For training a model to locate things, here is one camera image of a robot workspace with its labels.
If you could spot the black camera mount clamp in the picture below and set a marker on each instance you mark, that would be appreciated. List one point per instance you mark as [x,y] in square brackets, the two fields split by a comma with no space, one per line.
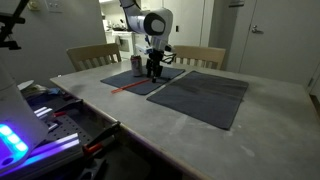
[8,31]

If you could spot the white kitchen stove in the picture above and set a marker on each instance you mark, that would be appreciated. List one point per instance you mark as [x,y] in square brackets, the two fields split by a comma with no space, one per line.
[125,41]

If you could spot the yellowish wall switch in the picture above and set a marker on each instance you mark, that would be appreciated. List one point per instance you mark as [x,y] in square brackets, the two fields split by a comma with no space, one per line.
[33,4]

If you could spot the blue crumpled object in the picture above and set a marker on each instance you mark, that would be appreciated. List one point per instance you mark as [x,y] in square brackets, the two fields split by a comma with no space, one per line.
[55,91]

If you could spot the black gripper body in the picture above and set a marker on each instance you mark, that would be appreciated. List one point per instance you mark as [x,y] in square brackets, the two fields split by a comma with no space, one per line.
[155,58]

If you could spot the red plastic straw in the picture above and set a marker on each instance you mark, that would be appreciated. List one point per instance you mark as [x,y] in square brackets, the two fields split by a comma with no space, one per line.
[130,86]

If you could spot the light wooden slat-back chair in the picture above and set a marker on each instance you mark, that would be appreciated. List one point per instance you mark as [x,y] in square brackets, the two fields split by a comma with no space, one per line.
[93,51]
[200,53]

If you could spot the white room door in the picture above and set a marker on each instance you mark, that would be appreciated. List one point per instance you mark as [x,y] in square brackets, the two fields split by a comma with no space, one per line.
[283,43]

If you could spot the black perforated breadboard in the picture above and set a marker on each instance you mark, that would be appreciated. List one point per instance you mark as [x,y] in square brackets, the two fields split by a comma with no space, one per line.
[66,130]

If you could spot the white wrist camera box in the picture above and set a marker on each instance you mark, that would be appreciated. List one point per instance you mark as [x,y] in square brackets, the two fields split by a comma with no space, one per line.
[143,49]

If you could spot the black and orange bar clamp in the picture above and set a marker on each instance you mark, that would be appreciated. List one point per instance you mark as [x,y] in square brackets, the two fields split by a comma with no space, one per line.
[71,105]
[100,136]

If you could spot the dark blue cloth placemat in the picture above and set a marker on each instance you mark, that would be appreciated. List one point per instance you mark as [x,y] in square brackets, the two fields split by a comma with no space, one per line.
[173,73]
[200,96]

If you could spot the white wall switch plate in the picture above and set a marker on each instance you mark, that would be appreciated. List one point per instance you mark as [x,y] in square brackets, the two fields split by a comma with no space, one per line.
[54,6]

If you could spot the white closet door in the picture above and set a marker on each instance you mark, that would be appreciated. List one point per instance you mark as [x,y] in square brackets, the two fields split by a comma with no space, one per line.
[191,26]

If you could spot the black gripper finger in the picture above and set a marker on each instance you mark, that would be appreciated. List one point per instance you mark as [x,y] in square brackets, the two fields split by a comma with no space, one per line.
[158,71]
[150,68]

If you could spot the red and silver soda can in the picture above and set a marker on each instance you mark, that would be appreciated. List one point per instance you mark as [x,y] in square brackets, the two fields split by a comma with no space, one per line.
[136,66]

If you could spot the dark wall sign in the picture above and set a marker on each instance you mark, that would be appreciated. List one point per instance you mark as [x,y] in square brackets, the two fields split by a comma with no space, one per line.
[236,3]

